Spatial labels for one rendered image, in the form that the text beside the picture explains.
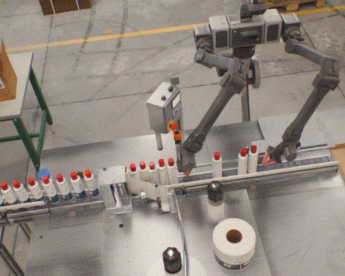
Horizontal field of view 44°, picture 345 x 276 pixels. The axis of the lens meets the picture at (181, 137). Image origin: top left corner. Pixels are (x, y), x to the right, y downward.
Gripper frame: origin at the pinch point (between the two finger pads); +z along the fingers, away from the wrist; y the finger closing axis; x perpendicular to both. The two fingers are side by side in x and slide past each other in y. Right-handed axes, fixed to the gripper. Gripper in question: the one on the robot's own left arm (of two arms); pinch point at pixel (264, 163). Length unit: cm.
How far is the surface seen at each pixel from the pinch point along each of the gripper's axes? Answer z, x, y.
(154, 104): -5, -78, -2
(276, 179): 2.4, 10.1, 6.1
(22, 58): 116, -112, -163
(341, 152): -24, 45, -8
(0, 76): 100, -128, -110
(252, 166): 3.8, -6.8, 2.1
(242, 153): -1.7, -19.2, 2.2
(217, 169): 14.4, -23.7, 3.0
